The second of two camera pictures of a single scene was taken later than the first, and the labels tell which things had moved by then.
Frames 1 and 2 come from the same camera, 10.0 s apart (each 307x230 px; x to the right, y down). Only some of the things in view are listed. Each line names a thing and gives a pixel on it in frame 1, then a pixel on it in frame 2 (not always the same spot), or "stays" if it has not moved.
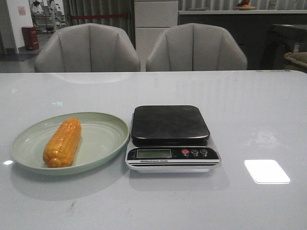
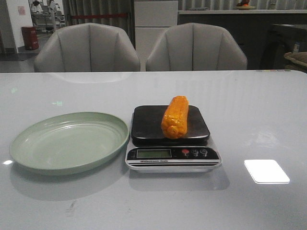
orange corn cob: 62,146 → 174,123
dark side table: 284,38 stays
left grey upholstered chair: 87,47 stays
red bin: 30,37 stays
